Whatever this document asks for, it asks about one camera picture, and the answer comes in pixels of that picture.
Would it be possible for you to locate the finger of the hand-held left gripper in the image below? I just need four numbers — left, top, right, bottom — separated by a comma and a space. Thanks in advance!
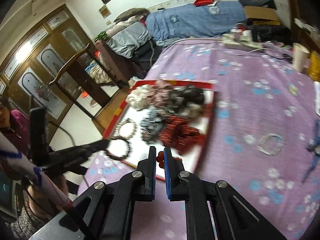
84, 139, 112, 157

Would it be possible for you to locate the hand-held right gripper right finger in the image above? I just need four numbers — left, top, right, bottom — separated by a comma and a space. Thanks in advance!
163, 145, 288, 240

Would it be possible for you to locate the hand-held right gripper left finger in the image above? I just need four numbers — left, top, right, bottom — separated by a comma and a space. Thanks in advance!
59, 145, 157, 240

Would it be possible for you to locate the red bead bracelet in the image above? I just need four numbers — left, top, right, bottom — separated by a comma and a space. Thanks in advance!
155, 151, 165, 169

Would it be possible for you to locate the dark bead bracelet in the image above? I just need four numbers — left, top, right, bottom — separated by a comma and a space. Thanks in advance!
104, 136, 132, 160

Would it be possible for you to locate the red shallow cardboard box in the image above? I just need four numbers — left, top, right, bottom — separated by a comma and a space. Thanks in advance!
102, 79, 218, 180

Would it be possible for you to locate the grey-brown bead bracelet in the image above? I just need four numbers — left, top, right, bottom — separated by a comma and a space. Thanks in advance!
115, 118, 138, 139

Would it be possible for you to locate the red polka dot bow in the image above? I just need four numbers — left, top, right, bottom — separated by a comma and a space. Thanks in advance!
160, 115, 207, 153

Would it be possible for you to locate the white polka dot scrunchie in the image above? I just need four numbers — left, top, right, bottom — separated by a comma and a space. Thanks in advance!
126, 85, 157, 110

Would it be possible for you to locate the red plaid scrunchie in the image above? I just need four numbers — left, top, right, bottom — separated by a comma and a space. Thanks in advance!
147, 79, 175, 108

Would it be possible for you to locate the dark olive scrunchie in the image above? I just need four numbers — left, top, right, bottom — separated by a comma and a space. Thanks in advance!
172, 86, 205, 110

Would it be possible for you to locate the person's left hand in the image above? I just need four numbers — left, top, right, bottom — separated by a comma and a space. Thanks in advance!
52, 174, 69, 199

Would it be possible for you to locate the dark wooden chair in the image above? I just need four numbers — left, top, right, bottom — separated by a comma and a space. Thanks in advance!
49, 42, 130, 119

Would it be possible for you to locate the floral blanket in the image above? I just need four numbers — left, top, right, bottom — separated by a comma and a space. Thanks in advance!
85, 64, 113, 84

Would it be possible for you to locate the wooden glass-door cabinet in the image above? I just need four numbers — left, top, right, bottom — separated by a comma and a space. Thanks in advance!
0, 4, 100, 140

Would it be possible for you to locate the grey knit garment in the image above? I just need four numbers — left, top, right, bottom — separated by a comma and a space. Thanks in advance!
10, 200, 53, 240

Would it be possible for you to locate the brown sofa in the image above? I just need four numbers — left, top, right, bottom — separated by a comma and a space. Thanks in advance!
94, 39, 130, 88

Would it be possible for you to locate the black garment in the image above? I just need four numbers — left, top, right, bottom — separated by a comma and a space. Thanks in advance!
134, 39, 163, 68

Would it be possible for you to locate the purple floral tablecloth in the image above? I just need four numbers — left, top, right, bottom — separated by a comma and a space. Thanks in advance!
77, 36, 320, 240

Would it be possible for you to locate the grey jacket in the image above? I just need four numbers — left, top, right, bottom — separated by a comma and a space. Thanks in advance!
107, 21, 153, 58

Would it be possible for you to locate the green plant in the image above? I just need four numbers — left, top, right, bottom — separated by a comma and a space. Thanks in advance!
94, 31, 109, 42

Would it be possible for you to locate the pile of folded clothes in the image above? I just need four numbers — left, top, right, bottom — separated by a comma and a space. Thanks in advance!
114, 7, 150, 30

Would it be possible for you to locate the white power strip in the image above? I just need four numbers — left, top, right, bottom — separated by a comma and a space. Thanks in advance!
222, 34, 264, 50

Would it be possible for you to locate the blue plaid quilt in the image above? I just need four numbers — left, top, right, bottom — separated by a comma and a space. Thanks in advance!
145, 0, 248, 44

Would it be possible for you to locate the black plastic bag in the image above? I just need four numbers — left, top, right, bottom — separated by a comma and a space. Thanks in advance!
251, 25, 292, 44

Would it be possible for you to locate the beige cup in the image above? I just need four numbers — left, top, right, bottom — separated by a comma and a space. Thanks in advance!
292, 42, 310, 73

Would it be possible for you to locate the yellow bag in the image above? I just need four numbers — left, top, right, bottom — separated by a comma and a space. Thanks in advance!
307, 51, 320, 80

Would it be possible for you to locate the brown cardboard box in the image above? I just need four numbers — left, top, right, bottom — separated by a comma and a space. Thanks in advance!
244, 6, 280, 25

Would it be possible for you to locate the black gift box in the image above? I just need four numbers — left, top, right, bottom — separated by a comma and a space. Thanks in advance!
235, 0, 277, 10

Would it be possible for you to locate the white box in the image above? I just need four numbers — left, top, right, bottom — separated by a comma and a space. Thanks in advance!
294, 17, 313, 30

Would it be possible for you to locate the wooden side shelf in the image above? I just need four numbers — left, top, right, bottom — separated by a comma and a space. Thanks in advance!
285, 0, 320, 53

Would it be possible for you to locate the black cable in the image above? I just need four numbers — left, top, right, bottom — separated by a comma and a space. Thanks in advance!
47, 121, 75, 145

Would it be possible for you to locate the pearl bracelet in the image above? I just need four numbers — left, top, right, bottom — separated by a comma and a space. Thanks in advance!
257, 134, 284, 157

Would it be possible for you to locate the small wall plaque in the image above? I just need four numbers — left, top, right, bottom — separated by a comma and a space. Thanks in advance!
98, 4, 110, 18

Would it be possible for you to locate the white cable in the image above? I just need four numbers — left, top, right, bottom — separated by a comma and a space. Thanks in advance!
235, 47, 270, 57

